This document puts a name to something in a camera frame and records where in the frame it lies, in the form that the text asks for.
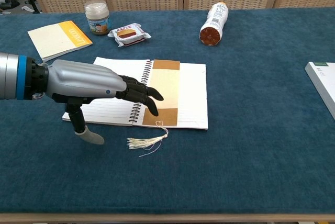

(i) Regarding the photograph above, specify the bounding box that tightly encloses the tan cardboard bookmark with tassel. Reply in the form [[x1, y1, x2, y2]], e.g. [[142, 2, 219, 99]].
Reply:
[[127, 59, 181, 158]]

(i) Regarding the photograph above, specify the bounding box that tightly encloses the yellow and white notepad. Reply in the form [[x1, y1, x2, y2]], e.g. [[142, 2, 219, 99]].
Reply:
[[27, 20, 93, 63]]

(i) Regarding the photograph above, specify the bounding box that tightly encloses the white bottle with orange cap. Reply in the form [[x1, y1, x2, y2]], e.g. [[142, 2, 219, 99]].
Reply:
[[199, 2, 229, 47]]

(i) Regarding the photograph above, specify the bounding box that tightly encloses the wrapped sandwich biscuit packet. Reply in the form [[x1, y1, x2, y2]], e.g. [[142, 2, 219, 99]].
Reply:
[[107, 23, 152, 48]]

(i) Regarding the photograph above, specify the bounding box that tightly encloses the open white spiral notebook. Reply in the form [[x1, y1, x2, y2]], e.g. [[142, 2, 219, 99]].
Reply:
[[62, 57, 209, 130]]

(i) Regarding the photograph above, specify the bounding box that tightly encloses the blue velvet table cloth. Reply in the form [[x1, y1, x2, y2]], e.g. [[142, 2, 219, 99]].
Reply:
[[0, 7, 335, 214]]

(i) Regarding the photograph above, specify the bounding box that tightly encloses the glass jar with white lid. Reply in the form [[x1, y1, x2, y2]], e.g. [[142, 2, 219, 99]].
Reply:
[[84, 0, 110, 36]]

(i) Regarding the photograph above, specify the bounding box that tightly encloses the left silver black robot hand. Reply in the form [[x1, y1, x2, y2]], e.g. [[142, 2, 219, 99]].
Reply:
[[31, 59, 164, 145]]

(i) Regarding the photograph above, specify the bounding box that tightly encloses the white USB hub box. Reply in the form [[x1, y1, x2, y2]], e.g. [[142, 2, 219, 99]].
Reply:
[[304, 61, 335, 120]]

